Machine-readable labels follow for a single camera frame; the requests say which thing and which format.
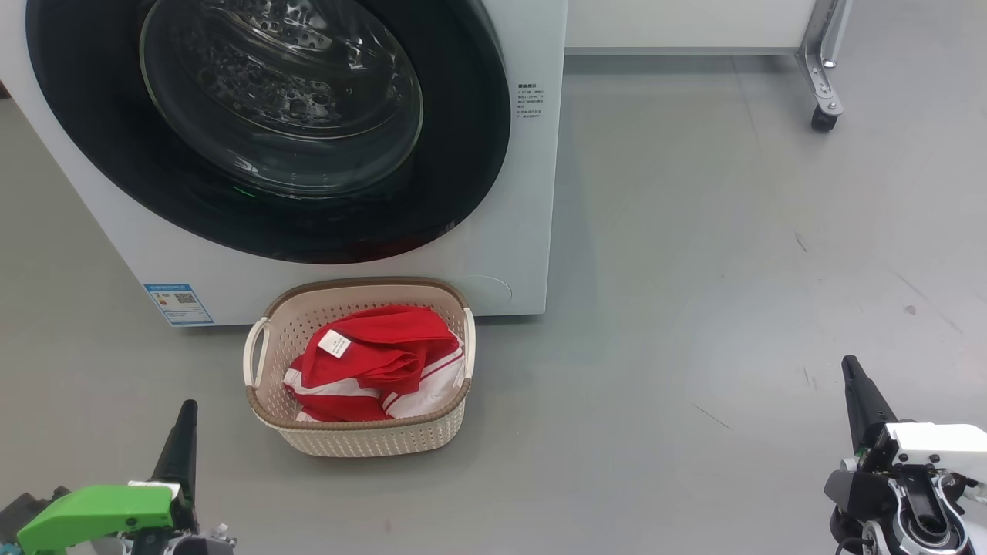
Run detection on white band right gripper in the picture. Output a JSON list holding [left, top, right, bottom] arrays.
[[840, 355, 987, 483]]

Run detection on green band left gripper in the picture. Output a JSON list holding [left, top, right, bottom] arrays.
[[17, 399, 199, 554]]

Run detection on metal leg with black caster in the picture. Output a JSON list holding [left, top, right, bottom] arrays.
[[797, 0, 854, 133]]

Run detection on black glass washing machine door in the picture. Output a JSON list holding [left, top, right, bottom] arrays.
[[25, 0, 512, 265]]

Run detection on red and white garment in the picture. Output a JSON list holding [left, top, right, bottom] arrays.
[[301, 305, 460, 402]]

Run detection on cream perforated laundry basket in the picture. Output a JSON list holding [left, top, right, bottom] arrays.
[[244, 277, 477, 458]]

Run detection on blue energy label sticker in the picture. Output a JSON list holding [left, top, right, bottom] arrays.
[[143, 283, 214, 327]]

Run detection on white washing machine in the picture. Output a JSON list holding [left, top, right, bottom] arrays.
[[0, 0, 569, 327]]

